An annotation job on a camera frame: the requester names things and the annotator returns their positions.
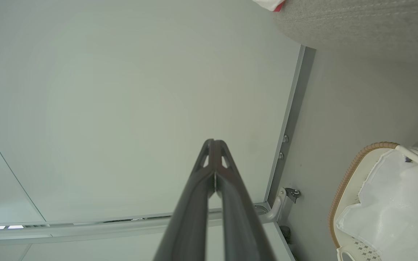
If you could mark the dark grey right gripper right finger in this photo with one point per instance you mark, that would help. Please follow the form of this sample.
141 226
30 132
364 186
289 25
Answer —
241 232

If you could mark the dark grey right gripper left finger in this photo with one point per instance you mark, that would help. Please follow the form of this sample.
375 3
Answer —
187 224

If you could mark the red and white knit garment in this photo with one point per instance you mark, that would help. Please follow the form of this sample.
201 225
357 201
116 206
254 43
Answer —
269 4

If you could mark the white laundry basket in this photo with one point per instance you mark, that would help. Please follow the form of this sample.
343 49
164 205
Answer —
347 188

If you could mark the grey partition caster foot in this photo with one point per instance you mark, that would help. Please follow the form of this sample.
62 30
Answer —
278 206

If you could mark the pale green partition panel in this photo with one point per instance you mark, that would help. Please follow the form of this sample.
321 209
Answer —
122 90
103 250

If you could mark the white cloth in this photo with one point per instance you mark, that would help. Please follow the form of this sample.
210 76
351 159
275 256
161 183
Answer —
397 210

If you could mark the grey aluminium partition post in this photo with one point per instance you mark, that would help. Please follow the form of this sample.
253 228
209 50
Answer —
122 228

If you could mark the grey aluminium partition base rail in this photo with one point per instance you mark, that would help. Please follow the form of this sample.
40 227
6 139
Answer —
294 108

